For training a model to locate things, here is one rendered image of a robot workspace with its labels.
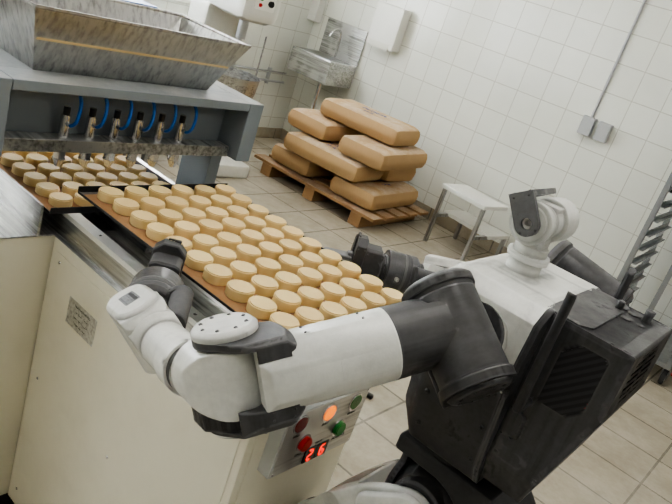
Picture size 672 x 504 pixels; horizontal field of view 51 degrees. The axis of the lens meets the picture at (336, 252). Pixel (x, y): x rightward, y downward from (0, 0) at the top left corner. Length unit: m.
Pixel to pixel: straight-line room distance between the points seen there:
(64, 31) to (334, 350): 0.98
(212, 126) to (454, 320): 1.20
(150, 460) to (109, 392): 0.18
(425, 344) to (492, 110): 4.77
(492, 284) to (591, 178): 4.28
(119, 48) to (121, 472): 0.90
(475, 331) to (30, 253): 1.09
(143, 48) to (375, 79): 4.57
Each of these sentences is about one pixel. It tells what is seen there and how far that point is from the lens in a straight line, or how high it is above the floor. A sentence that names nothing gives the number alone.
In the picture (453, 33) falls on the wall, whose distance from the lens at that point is 5.78.
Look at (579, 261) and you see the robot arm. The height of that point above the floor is 1.24.
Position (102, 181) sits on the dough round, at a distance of 1.83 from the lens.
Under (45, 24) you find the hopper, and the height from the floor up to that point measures 1.28.
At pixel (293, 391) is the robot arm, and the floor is 1.12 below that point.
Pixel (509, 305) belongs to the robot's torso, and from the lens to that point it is 0.96.
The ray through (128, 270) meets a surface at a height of 0.89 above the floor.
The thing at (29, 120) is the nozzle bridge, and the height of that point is 1.07.
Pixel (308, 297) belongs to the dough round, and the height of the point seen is 1.02.
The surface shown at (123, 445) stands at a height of 0.54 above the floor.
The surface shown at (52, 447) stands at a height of 0.36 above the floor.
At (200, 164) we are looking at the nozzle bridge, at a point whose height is 0.95.
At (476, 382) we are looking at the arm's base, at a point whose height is 1.18.
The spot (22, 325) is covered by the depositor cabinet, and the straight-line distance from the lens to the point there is 1.76.
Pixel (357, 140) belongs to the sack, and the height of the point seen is 0.55.
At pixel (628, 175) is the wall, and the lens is 5.16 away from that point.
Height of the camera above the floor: 1.54
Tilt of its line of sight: 20 degrees down
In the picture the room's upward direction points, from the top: 19 degrees clockwise
